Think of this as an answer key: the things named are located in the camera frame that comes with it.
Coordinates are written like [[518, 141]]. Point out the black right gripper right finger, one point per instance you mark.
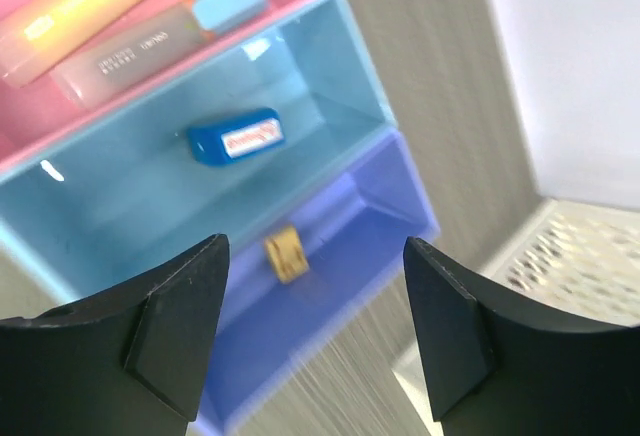
[[497, 362]]

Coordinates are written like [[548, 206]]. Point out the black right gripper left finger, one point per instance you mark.
[[128, 360]]

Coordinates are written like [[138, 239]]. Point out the small orange eraser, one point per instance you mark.
[[286, 254]]

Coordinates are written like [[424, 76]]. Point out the blue pencil sharpener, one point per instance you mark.
[[240, 137]]

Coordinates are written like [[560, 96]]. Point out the blue pink drawer organizer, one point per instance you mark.
[[195, 196]]

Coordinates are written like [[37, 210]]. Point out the yellow highlighter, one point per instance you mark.
[[41, 33]]

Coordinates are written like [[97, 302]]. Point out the blue capped highlighter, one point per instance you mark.
[[94, 76]]

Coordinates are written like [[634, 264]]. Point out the white mesh file organizer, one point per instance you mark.
[[577, 258]]

